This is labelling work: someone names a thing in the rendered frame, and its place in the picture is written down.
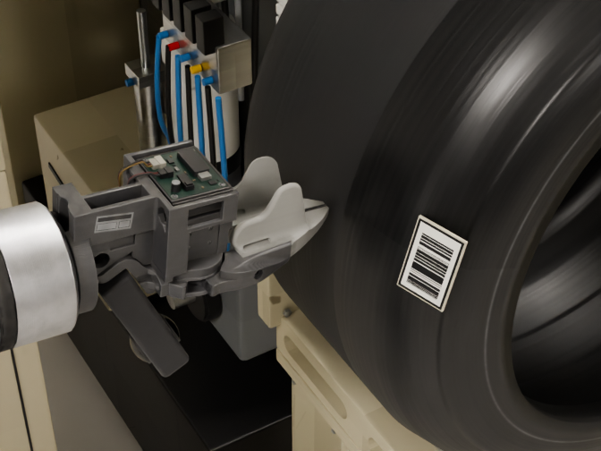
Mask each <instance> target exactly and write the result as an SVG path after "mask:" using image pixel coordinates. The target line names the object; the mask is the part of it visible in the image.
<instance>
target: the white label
mask: <svg viewBox="0 0 601 451"><path fill-rule="evenodd" d="M467 243H468V242H467V241H465V240H463V239H462V238H461V237H459V236H457V235H456V234H453V233H451V232H450V231H448V230H446V229H444V228H443V227H441V226H440V225H438V224H436V223H434V222H432V221H431V220H429V219H427V218H425V217H423V216H421V215H419V218H418V221H417V224H416V226H415V229H414V232H413V235H412V237H411V243H410V246H409V249H408V251H407V254H406V257H405V260H404V262H403V265H402V270H401V273H400V276H399V279H398V282H397V285H398V286H400V287H401V288H403V289H405V290H406V291H408V292H410V293H411V294H414V295H415V296H417V297H419V298H420V299H421V300H423V301H424V302H426V303H428V304H430V305H431V306H433V307H435V308H436V309H438V310H440V311H444V307H445V305H446V303H447V300H448V297H449V294H450V292H451V289H452V287H453V282H454V279H455V277H456V274H457V272H458V269H459V266H460V264H461V259H462V257H463V254H464V252H465V249H466V246H467Z"/></svg>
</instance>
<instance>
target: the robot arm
mask: <svg viewBox="0 0 601 451"><path fill-rule="evenodd" d="M192 145H193V141H192V140H184V141H180V142H176V143H172V144H168V145H164V146H160V147H156V148H152V149H145V150H141V151H137V152H133V153H129V154H125V155H123V168H122V169H121V170H120V171H119V173H118V183H119V187H116V188H113V189H109V190H105V191H99V192H94V193H91V194H87V195H83V196H81V195H80V193H79V192H78V191H77V189H76V188H75V187H74V185H73V184H72V183H66V184H62V185H57V186H54V187H52V203H53V211H49V210H48V208H47V207H45V206H44V205H42V204H41V203H39V202H37V201H33V202H30V203H26V204H22V205H18V206H14V207H10V208H3V209H0V353H1V352H4V351H7V350H10V349H13V348H16V347H19V346H23V345H27V344H31V343H34V342H37V341H40V340H43V339H47V338H49V337H53V336H59V335H61V334H64V333H68V332H71V331H72V329H73V328H74V326H75V324H76V321H77V318H78V316H79V314H81V313H84V312H87V311H92V310H93V309H94V308H95V307H96V304H97V297H98V293H99V294H100V295H101V296H102V298H103V299H104V300H105V302H106V303H107V305H108V306H109V307H110V309H111V310H112V311H113V313H114V314H115V316H116V317H117V318H118V319H119V320H120V321H121V322H122V324H123V325H124V327H125V328H126V329H127V331H128V332H129V333H130V336H129V338H130V344H131V349H132V350H133V352H134V353H135V355H136V356H137V357H138V358H140V359H141V360H143V361H144V362H148V363H151V362H152V364H153V365H154V366H155V367H156V369H157V370H158V372H159V373H160V374H161V376H163V377H169V376H170V375H172V374H173V373H174V372H176V371H177V370H178V369H180V368H181V367H182V366H183V365H184V364H186V363H187V362H188V360H189V355H188V354H187V353H186V352H185V350H184V349H183V347H182V346H181V344H180V343H179V342H180V341H181V340H180V333H179V329H178V327H177V326H176V324H175V323H174V322H173V321H172V320H171V319H170V318H168V317H167V316H166V315H163V314H161V313H159V314H158V312H157V310H156V309H155V308H154V306H153V305H152V303H151V302H150V301H149V299H148V297H147V296H146V295H145V294H144V293H143V291H142V290H141V288H140V287H139V285H138V284H137V282H136V281H135V280H134V278H135V279H136V280H137V281H138V283H139V284H140V286H141V287H142V288H143V289H144V291H145V292H146V293H147V294H152V293H154V292H157V293H158V295H159V296H160V297H164V296H167V295H168V296H171V297H174V298H179V299H182V300H184V299H185V298H186V297H192V296H200V295H204V294H209V295H210V296H216V295H217V294H220V293H223V292H228V291H235V290H240V289H243V288H247V287H250V286H252V285H255V284H257V283H259V282H261V281H263V280H264V279H266V278H267V277H269V276H270V275H271V274H273V273H274V272H275V271H277V270H278V269H279V268H280V267H281V266H283V265H284V264H285V263H287V262H288V261H289V259H290V257H291V256H292V255H293V254H295V253H296V252H297V251H299V250H300V249H301V248H302V247H303V246H304V245H305V244H306V243H307V242H308V241H309V240H310V239H311V238H312V237H313V236H314V234H315V233H316V232H317V231H318V229H319V228H320V227H321V226H322V225H323V223H324V222H325V220H326V218H327V216H328V212H329V207H328V206H327V205H326V204H325V203H324V202H323V201H319V200H310V199H303V197H302V190H301V187H300V186H299V185H298V184H297V183H287V184H285V185H282V182H281V177H280V174H279V169H278V164H277V163H276V161H275V160H274V159H273V158H272V157H259V158H257V159H255V160H253V161H252V162H251V163H250V166H249V167H248V169H247V171H246V173H245V174H244V176H243V177H242V179H241V181H240V182H239V183H238V184H237V185H236V186H234V187H232V186H231V185H230V184H229V183H228V182H227V181H226V180H225V179H224V178H223V176H222V175H221V174H220V173H219V172H218V171H217V170H216V169H215V167H214V166H213V165H212V164H211V163H210V162H209V161H208V160H207V158H206V157H205V156H204V155H203V154H202V153H201V152H200V151H199V149H198V148H197V147H195V146H192ZM175 149H176V150H175ZM171 150H172V151H171ZM166 151H169V152H166ZM163 152H164V153H163ZM159 153H161V154H159ZM155 154H157V155H155ZM151 155H153V156H151ZM148 156H149V157H148ZM122 172H123V186H121V174H122ZM227 243H230V244H231V245H232V247H233V249H231V250H229V251H227ZM127 269H128V270H129V271H130V272H131V274H130V272H129V271H128V270H127ZM132 276H134V278H133V277H132Z"/></svg>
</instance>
